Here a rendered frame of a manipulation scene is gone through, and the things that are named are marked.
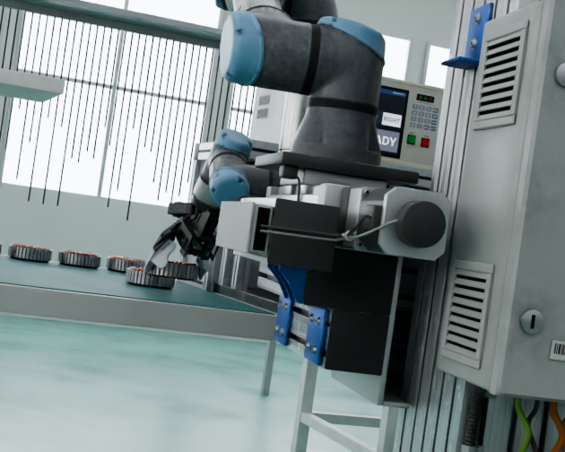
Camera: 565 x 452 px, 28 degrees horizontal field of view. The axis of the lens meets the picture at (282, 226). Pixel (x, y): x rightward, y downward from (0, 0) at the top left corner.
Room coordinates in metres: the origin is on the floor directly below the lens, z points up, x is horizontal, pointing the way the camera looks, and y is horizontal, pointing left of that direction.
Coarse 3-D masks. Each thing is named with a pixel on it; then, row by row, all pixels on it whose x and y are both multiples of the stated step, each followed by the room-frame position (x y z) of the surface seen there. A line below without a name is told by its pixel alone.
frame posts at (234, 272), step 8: (224, 248) 2.67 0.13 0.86; (224, 256) 2.66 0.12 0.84; (232, 256) 2.66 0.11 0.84; (240, 256) 2.55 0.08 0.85; (224, 264) 2.65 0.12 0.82; (232, 264) 2.65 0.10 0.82; (240, 264) 2.56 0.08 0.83; (248, 264) 2.56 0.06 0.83; (224, 272) 2.65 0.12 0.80; (232, 272) 2.66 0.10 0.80; (240, 272) 2.56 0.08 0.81; (248, 272) 2.56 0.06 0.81; (224, 280) 2.65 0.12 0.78; (232, 280) 2.57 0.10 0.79; (240, 280) 2.57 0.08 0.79; (232, 288) 2.57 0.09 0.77; (240, 288) 2.57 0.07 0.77
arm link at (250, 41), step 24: (216, 0) 2.17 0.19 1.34; (240, 0) 2.00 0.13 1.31; (264, 0) 1.95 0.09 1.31; (288, 0) 2.17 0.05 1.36; (240, 24) 1.77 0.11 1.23; (264, 24) 1.78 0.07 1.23; (288, 24) 1.79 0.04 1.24; (240, 48) 1.77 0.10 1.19; (264, 48) 1.77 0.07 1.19; (288, 48) 1.78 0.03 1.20; (240, 72) 1.79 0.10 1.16; (264, 72) 1.78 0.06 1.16; (288, 72) 1.79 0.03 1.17
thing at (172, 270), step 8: (168, 264) 2.35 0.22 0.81; (176, 264) 2.35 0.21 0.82; (184, 264) 2.36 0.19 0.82; (192, 264) 2.38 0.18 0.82; (152, 272) 2.36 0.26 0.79; (160, 272) 2.35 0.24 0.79; (168, 272) 2.35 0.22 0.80; (176, 272) 2.35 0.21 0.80; (184, 272) 2.35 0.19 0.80; (192, 272) 2.37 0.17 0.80; (184, 280) 2.37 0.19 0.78; (192, 280) 2.38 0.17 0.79
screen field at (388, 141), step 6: (378, 132) 2.71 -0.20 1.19; (384, 132) 2.71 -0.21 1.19; (390, 132) 2.72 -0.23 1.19; (396, 132) 2.72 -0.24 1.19; (378, 138) 2.71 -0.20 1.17; (384, 138) 2.71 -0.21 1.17; (390, 138) 2.72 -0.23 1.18; (396, 138) 2.72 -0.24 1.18; (384, 144) 2.71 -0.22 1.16; (390, 144) 2.72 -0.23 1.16; (396, 144) 2.72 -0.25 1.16; (384, 150) 2.71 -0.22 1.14; (390, 150) 2.72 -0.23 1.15; (396, 150) 2.72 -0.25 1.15
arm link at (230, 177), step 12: (216, 156) 2.20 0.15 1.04; (228, 156) 2.19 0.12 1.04; (216, 168) 2.16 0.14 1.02; (228, 168) 2.14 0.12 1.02; (240, 168) 2.15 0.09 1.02; (252, 168) 2.16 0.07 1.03; (216, 180) 2.12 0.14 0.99; (228, 180) 2.11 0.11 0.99; (240, 180) 2.12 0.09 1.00; (252, 180) 2.15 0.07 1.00; (264, 180) 2.15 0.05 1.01; (216, 192) 2.12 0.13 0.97; (228, 192) 2.12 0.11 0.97; (240, 192) 2.13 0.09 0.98; (252, 192) 2.15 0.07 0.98; (264, 192) 2.15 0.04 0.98
